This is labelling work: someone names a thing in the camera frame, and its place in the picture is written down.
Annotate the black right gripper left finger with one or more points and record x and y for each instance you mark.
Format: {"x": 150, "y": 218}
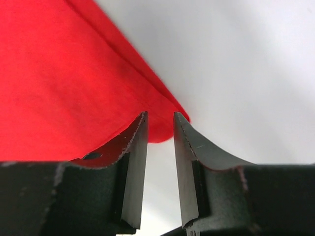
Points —
{"x": 100, "y": 195}

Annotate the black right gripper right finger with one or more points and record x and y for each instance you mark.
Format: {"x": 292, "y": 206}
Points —
{"x": 223, "y": 195}

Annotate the red tank top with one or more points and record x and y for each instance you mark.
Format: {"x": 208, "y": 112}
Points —
{"x": 70, "y": 82}

